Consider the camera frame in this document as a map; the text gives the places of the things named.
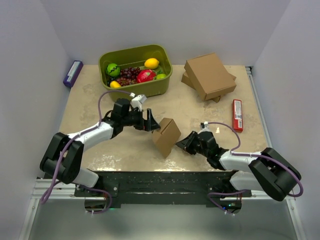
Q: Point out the yellow lemon front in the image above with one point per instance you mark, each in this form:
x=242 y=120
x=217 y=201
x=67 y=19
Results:
x=114 y=85

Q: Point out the red dragon fruit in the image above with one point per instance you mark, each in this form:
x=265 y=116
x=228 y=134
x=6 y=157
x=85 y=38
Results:
x=146 y=75

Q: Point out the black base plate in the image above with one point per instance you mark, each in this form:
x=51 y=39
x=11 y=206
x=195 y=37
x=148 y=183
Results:
x=160 y=188

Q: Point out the top folded cardboard box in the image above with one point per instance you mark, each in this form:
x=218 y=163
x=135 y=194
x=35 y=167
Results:
x=209 y=63

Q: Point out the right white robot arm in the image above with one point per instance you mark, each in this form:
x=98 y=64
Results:
x=264 y=171

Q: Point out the brown cardboard box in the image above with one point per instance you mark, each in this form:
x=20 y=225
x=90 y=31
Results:
x=166 y=137

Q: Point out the yellow lemon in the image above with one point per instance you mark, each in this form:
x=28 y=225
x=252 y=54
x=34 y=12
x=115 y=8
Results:
x=151 y=63
x=114 y=85

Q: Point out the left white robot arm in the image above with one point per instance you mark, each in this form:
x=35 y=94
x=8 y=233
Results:
x=63 y=157

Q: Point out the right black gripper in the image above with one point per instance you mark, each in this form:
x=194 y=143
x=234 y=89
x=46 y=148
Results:
x=185 y=143

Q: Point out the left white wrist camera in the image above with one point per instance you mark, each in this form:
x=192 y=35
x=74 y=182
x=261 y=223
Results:
x=137 y=101

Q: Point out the purple white small box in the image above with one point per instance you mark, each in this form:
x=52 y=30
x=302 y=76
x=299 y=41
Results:
x=73 y=73

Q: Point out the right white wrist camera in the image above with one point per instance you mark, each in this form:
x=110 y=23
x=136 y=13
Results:
x=204 y=127

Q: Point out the folded cardboard box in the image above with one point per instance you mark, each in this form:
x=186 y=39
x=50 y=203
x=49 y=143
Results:
x=188 y=81
x=209 y=63

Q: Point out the olive green plastic basket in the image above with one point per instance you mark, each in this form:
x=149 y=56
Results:
x=141 y=70

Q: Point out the bottom folded cardboard box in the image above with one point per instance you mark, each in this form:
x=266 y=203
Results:
x=188 y=81

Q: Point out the green round fruit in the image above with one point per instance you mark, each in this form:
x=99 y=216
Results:
x=113 y=70

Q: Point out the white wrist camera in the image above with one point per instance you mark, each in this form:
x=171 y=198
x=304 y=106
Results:
x=137 y=101
x=204 y=127

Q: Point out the small green lime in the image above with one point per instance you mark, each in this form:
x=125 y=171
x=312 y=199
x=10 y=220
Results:
x=161 y=76

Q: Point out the yellow lemon back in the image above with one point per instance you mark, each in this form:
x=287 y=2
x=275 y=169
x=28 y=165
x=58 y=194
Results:
x=151 y=63

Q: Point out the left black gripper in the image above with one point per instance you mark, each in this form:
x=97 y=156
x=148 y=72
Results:
x=148 y=125

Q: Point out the red flat box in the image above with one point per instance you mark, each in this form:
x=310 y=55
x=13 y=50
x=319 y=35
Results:
x=237 y=115

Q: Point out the purple grape bunch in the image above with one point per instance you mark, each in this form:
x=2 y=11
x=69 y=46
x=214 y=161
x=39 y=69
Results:
x=128 y=76

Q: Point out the aluminium frame rail right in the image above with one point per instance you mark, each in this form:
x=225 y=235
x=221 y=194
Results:
x=267 y=138

